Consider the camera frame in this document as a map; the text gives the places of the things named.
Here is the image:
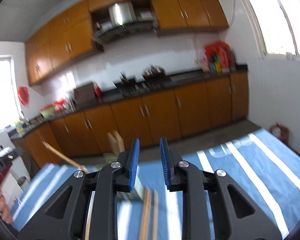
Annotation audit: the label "wooden chopstick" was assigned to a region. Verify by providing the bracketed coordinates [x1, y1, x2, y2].
[43, 141, 89, 174]
[152, 190, 159, 240]
[112, 131, 126, 153]
[107, 132, 120, 157]
[84, 205, 93, 240]
[139, 187, 152, 240]

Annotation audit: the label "lower brown kitchen cabinets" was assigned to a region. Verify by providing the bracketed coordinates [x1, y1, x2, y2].
[12, 72, 249, 167]

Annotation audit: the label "brown kitchen cabinets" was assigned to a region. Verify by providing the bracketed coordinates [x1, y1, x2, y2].
[25, 0, 229, 85]
[12, 72, 249, 167]

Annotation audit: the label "upper brown kitchen cabinets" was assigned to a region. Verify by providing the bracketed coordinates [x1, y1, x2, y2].
[25, 0, 229, 85]

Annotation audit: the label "person left hand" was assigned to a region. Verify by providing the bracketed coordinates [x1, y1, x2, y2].
[0, 189, 13, 224]

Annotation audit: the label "green perforated utensil holder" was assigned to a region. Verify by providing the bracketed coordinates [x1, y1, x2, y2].
[102, 152, 145, 202]

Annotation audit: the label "window left side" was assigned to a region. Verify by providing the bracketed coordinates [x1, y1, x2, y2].
[0, 56, 22, 132]

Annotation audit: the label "window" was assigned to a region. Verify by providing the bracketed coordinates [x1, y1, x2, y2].
[0, 56, 22, 132]
[248, 0, 300, 57]

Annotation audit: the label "black countertop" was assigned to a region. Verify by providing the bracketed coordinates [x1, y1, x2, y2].
[8, 64, 248, 141]

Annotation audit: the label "green basin with red lid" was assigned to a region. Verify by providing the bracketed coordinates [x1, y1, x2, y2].
[40, 104, 56, 119]

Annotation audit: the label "black wok with ladle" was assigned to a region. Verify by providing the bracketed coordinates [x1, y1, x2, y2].
[114, 72, 137, 89]

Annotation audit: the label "red bottle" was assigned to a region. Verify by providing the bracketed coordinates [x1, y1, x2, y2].
[94, 83, 102, 98]

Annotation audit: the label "gas stove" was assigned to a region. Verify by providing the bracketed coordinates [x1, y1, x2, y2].
[114, 76, 172, 97]

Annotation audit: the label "brown cutting board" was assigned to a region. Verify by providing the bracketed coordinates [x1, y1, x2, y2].
[74, 82, 97, 106]

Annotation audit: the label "black lidded wok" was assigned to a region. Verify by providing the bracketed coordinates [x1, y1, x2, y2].
[141, 65, 167, 82]

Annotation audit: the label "blue white striped tablecloth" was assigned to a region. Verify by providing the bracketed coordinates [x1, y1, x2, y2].
[12, 129, 300, 239]

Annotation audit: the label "red bucket on floor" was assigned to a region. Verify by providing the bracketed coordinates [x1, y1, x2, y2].
[269, 123, 289, 145]

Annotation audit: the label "red bags and condiment bottles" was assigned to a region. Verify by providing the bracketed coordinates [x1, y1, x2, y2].
[195, 40, 236, 74]

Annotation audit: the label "steel range hood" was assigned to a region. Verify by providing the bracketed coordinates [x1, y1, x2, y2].
[90, 0, 159, 45]

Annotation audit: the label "window right side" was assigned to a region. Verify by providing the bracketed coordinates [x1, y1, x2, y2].
[248, 0, 300, 57]

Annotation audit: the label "red plastic bag on wall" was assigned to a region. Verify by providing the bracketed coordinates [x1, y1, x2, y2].
[17, 87, 30, 106]

